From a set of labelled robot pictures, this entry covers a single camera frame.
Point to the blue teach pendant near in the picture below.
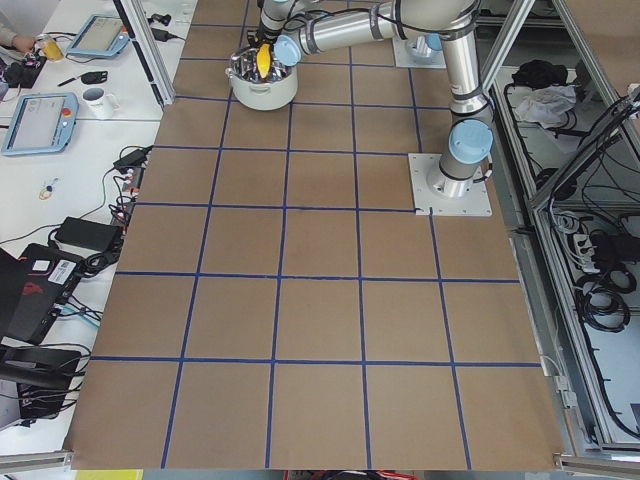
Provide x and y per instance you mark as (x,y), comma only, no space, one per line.
(41,124)

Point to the black power adapter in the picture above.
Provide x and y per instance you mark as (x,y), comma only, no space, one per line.
(88,234)

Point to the pale green cooking pot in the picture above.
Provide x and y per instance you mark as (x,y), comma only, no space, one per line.
(276,90)

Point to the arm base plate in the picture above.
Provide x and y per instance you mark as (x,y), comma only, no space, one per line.
(404,60)
(435,194)

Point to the blue teach pendant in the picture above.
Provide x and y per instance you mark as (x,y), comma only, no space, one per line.
(41,124)
(102,36)

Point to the white mug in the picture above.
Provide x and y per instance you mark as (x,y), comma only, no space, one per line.
(101,103)

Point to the aluminium frame post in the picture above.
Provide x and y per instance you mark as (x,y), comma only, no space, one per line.
(132,14)

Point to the blue teach pendant far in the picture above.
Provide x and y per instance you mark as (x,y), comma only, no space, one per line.
(102,36)

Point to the yellow corn cob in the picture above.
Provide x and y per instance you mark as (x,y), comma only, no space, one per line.
(263,60)

